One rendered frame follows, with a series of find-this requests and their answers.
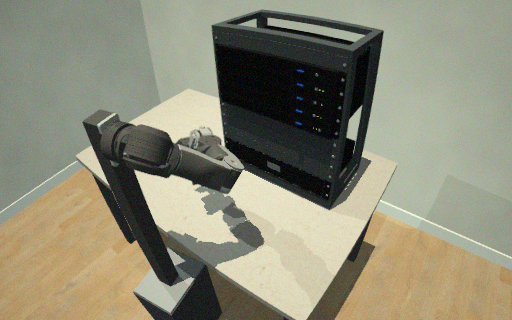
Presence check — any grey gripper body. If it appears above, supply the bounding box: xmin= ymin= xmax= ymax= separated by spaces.
xmin=178 ymin=134 xmax=197 ymax=149

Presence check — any black server rack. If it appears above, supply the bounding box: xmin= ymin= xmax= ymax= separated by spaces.
xmin=212 ymin=10 xmax=384 ymax=210

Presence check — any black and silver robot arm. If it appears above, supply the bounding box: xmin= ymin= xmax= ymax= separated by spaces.
xmin=97 ymin=113 xmax=244 ymax=194

